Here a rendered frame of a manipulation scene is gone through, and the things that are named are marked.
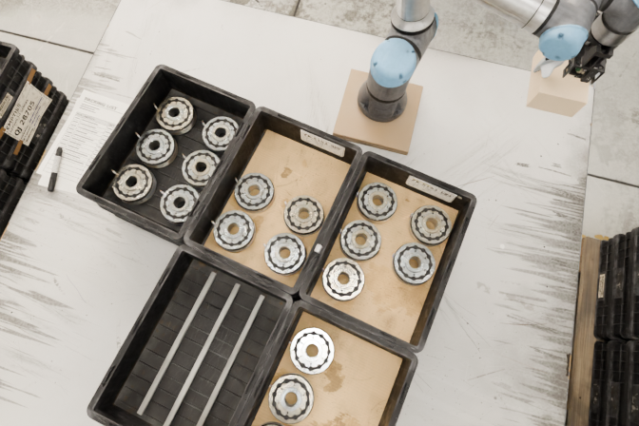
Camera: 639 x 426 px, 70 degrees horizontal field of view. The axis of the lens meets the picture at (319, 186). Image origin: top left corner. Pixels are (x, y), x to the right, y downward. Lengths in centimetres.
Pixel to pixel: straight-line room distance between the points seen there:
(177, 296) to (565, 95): 108
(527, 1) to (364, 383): 87
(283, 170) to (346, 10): 149
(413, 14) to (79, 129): 104
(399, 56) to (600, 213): 143
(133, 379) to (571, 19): 119
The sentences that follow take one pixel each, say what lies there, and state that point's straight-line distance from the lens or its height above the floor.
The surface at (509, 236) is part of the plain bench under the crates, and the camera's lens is 143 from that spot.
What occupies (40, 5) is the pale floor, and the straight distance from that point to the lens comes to 299.
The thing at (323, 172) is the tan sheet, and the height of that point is 83.
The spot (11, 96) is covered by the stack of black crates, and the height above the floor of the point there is 50.
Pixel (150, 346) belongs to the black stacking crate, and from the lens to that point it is 123.
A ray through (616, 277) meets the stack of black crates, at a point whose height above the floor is 27.
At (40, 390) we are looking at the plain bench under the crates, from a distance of 148.
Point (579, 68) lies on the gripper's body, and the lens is 125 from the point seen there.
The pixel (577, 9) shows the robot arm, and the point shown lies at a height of 129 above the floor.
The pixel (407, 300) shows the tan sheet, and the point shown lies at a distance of 118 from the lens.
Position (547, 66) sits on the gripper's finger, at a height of 101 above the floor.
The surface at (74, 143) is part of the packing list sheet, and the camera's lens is 159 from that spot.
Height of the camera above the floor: 199
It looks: 71 degrees down
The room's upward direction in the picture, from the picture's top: 1 degrees clockwise
